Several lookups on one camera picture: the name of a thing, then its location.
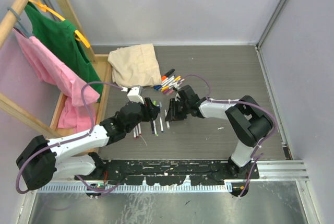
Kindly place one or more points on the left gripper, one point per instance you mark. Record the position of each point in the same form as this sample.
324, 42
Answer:
150, 110

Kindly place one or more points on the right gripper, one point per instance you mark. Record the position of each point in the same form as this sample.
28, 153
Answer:
172, 114

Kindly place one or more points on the grey end white marker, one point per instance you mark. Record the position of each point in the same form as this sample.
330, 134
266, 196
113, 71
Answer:
167, 122

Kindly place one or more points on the blue end white marker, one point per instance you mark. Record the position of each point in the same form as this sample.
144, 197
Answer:
161, 124

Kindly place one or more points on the dark purple clear pen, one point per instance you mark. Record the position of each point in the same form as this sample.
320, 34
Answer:
152, 127

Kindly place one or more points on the green cap rainbow pen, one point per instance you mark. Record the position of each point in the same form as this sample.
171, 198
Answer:
155, 128

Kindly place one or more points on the red cap white pen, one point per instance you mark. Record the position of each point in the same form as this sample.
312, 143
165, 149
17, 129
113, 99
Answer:
139, 129

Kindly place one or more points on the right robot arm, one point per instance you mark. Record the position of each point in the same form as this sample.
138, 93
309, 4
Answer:
251, 123

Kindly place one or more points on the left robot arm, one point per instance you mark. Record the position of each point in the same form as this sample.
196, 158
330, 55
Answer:
37, 161

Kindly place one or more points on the yellow end rainbow pen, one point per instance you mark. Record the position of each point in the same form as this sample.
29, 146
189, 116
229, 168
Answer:
179, 82

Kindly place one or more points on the orange black highlighter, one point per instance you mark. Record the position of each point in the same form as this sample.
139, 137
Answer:
168, 74

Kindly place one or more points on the grey cap white marker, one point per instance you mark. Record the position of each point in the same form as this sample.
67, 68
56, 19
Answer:
171, 85

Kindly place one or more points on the teal cap white marker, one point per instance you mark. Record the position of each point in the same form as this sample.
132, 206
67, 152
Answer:
168, 81

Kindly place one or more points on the dark blue cap marker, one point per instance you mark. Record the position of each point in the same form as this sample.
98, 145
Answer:
176, 79

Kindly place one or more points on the beige folded cloth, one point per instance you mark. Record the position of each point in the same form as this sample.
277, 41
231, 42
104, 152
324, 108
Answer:
135, 65

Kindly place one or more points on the pink shirt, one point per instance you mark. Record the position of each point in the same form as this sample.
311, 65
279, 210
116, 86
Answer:
50, 69

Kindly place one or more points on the green shirt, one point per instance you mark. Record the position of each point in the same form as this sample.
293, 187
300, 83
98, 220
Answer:
59, 38

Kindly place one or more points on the yellow hanger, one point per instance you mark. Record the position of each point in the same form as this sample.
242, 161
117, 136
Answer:
43, 7

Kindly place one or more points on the grey hanger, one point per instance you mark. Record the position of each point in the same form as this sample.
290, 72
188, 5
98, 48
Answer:
20, 25

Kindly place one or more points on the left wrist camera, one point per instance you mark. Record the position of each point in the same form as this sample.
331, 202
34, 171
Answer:
134, 94

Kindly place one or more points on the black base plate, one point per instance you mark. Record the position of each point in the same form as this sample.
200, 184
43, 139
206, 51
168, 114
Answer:
168, 172

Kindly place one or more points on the grey cable duct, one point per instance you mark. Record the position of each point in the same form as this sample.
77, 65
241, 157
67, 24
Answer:
157, 188

